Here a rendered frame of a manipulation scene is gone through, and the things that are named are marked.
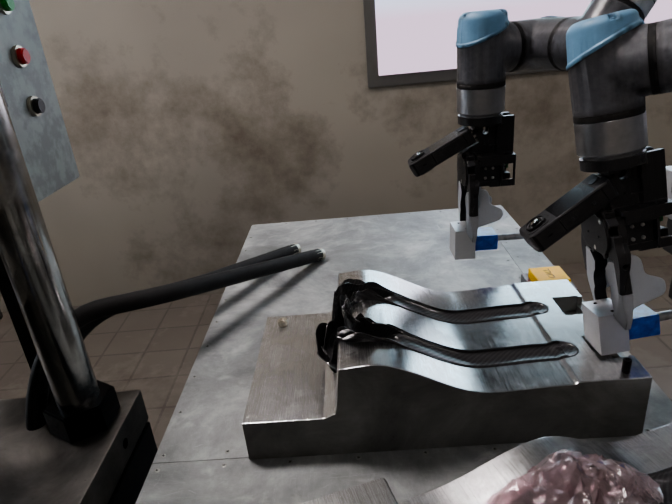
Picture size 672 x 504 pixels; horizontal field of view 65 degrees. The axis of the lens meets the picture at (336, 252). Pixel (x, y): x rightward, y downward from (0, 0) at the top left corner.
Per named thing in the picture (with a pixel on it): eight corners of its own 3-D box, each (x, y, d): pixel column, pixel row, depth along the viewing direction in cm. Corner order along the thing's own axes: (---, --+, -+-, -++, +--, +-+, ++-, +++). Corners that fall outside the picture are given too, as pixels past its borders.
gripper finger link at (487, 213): (505, 242, 89) (504, 187, 87) (470, 245, 89) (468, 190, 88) (500, 239, 92) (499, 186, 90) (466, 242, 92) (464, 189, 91)
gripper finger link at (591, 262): (641, 304, 71) (644, 245, 66) (595, 313, 71) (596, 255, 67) (629, 291, 73) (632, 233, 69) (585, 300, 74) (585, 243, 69)
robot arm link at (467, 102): (462, 91, 81) (451, 85, 89) (461, 122, 83) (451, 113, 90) (511, 87, 81) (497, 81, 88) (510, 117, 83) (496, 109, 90)
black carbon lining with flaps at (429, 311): (541, 311, 83) (546, 255, 79) (585, 374, 68) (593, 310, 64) (319, 327, 84) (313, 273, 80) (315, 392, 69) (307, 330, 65)
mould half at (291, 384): (562, 325, 91) (569, 253, 85) (642, 435, 67) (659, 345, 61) (272, 346, 93) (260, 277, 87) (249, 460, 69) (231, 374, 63)
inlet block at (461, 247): (520, 243, 98) (522, 216, 96) (529, 255, 94) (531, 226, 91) (449, 248, 99) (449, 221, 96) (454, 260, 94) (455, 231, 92)
